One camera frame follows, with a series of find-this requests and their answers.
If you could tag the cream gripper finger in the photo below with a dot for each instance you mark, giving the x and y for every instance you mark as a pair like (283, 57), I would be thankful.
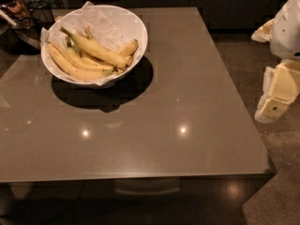
(281, 87)
(263, 34)

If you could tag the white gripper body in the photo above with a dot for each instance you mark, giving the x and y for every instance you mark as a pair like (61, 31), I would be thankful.
(287, 35)

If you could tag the long yellow banana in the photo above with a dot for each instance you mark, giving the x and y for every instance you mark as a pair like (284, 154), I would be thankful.
(96, 49)

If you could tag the small right yellow banana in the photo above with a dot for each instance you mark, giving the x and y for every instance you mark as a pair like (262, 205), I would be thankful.
(129, 48)

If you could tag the white bowl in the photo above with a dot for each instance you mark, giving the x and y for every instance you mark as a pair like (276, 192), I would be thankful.
(131, 27)

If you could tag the middle yellow banana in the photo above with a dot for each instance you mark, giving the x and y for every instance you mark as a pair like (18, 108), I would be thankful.
(82, 63)

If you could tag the front outer yellow banana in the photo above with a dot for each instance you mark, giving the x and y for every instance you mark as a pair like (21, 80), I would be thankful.
(73, 69)

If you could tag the white paper liner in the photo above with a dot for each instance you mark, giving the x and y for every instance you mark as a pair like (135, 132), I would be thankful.
(105, 31)

